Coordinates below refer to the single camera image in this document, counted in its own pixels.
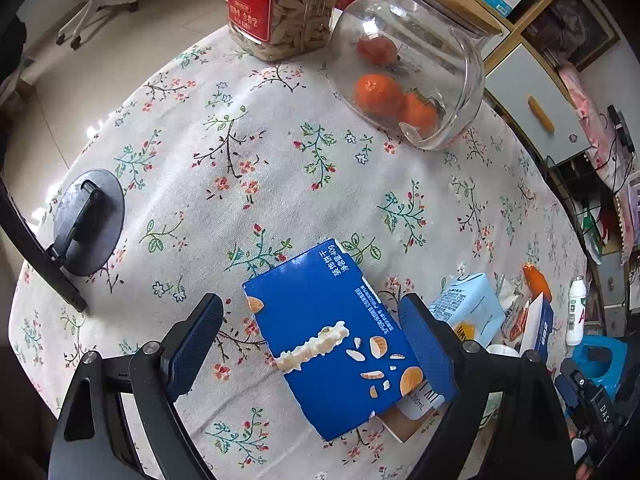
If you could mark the dark framed picture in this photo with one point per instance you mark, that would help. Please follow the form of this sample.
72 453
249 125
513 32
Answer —
580 25

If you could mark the white bottle with green label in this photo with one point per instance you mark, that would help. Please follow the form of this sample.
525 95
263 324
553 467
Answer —
576 315

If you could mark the small blue white box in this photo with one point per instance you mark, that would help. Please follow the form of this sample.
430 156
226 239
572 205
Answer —
542 325

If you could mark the plastic nut jar red label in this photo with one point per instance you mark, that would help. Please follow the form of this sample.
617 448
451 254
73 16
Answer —
280 10

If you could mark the light blue milk carton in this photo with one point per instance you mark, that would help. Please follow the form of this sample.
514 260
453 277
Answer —
470 305

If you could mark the black stand leg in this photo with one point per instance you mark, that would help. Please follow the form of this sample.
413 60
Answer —
40 255

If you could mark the orange mandarin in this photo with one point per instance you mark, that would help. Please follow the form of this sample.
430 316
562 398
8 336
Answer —
377 95
420 115

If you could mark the white office chair base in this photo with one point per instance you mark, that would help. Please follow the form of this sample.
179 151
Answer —
97 5

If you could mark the wooden cabinet with grey doors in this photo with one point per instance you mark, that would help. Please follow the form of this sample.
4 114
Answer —
515 75

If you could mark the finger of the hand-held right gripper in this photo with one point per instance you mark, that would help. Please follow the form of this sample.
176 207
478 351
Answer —
567 390

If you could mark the brown white drink carton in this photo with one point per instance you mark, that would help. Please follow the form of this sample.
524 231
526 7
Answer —
410 420

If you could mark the black round stand base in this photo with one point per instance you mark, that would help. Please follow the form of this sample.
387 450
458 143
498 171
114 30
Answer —
100 230

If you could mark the floral tablecloth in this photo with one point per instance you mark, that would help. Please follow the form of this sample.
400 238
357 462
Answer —
200 170

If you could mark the white cup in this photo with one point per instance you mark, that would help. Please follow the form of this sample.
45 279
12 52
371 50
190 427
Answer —
502 350

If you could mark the glass jar with bamboo lid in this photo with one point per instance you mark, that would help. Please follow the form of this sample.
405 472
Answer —
430 60

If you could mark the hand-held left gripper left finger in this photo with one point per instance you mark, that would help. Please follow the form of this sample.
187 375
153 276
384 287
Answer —
197 345

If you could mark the reddish mandarin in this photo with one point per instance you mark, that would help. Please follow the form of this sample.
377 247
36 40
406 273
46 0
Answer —
376 50

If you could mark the pink floral cloth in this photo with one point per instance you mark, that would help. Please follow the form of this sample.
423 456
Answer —
585 105

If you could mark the blue almond snack box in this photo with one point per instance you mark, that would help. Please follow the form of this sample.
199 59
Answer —
325 310

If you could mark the orange snack wrapper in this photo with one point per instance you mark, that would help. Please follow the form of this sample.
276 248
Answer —
537 282

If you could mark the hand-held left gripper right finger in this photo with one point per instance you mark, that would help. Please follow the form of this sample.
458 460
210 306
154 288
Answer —
425 345

